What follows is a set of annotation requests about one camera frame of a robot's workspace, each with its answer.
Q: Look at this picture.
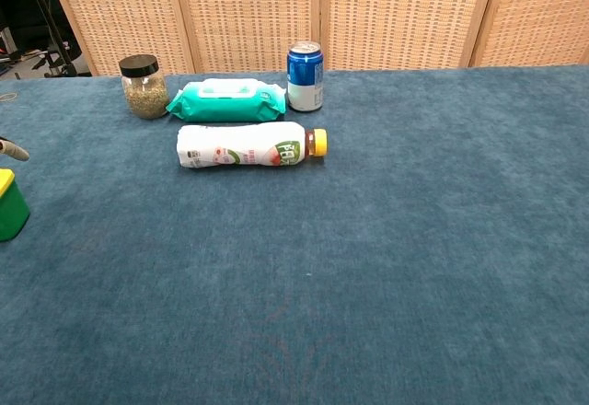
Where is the black tripod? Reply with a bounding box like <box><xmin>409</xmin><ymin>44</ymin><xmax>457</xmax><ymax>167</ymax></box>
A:
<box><xmin>17</xmin><ymin>0</ymin><xmax>80</xmax><ymax>77</ymax></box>

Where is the blue soda can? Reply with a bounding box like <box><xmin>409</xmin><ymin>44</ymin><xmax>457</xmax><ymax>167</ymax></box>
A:
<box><xmin>286</xmin><ymin>40</ymin><xmax>325</xmax><ymax>113</ymax></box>

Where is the white bottle yellow cap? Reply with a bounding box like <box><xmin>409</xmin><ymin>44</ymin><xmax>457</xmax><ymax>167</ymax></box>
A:
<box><xmin>176</xmin><ymin>121</ymin><xmax>329</xmax><ymax>171</ymax></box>

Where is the black office chair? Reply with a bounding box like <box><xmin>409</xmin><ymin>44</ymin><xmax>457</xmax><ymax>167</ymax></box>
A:
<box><xmin>0</xmin><ymin>0</ymin><xmax>56</xmax><ymax>56</ymax></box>

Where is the woven screen panel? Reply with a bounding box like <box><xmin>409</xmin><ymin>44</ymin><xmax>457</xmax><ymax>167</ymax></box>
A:
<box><xmin>468</xmin><ymin>0</ymin><xmax>589</xmax><ymax>68</ymax></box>
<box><xmin>319</xmin><ymin>0</ymin><xmax>501</xmax><ymax>71</ymax></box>
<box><xmin>172</xmin><ymin>0</ymin><xmax>323</xmax><ymax>74</ymax></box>
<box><xmin>43</xmin><ymin>0</ymin><xmax>194</xmax><ymax>77</ymax></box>

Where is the blue felt table mat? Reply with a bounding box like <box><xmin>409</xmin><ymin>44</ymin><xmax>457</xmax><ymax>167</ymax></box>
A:
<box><xmin>0</xmin><ymin>64</ymin><xmax>589</xmax><ymax>405</ymax></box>

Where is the glass jar black lid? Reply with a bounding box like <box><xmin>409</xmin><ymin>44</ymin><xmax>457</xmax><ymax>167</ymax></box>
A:
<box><xmin>118</xmin><ymin>54</ymin><xmax>169</xmax><ymax>120</ymax></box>

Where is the green jar yellow lid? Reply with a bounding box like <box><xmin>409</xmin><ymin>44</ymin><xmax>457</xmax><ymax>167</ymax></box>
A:
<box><xmin>0</xmin><ymin>168</ymin><xmax>31</xmax><ymax>242</ymax></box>

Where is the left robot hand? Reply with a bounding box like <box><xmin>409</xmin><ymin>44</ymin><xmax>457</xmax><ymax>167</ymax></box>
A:
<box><xmin>0</xmin><ymin>136</ymin><xmax>30</xmax><ymax>162</ymax></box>

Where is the teal wet wipes pack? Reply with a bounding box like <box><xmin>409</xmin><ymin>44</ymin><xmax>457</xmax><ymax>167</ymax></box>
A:
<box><xmin>165</xmin><ymin>77</ymin><xmax>287</xmax><ymax>124</ymax></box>

